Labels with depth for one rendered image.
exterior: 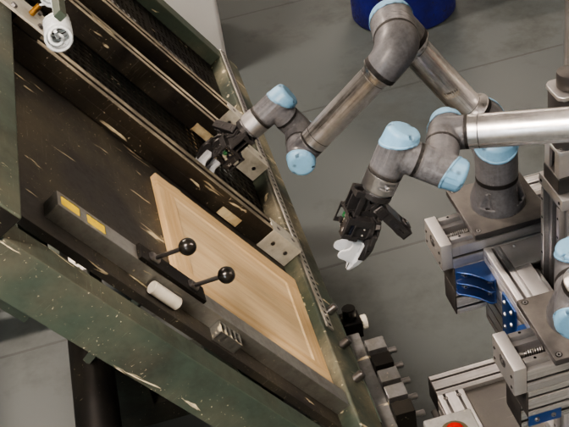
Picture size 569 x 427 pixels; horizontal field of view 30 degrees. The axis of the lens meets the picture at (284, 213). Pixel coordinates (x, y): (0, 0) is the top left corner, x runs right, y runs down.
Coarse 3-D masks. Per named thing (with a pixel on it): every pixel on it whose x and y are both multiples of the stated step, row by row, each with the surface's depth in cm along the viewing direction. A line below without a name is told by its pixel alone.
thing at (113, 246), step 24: (48, 216) 211; (72, 216) 212; (96, 240) 217; (120, 240) 222; (120, 264) 222; (144, 264) 224; (168, 288) 229; (192, 312) 234; (216, 312) 236; (240, 336) 242; (264, 336) 249; (264, 360) 248; (288, 360) 251; (312, 384) 256; (336, 408) 263
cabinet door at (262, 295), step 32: (160, 192) 266; (192, 224) 270; (192, 256) 255; (224, 256) 273; (256, 256) 292; (224, 288) 257; (256, 288) 275; (288, 288) 295; (256, 320) 258; (288, 320) 278; (320, 352) 280
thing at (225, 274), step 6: (222, 270) 225; (228, 270) 225; (234, 270) 227; (216, 276) 228; (222, 276) 225; (228, 276) 225; (234, 276) 226; (192, 282) 232; (198, 282) 231; (204, 282) 230; (222, 282) 226; (228, 282) 226; (198, 288) 233
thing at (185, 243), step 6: (186, 240) 219; (192, 240) 219; (180, 246) 219; (186, 246) 218; (192, 246) 219; (150, 252) 226; (168, 252) 223; (174, 252) 222; (180, 252) 220; (186, 252) 219; (192, 252) 219; (156, 258) 225
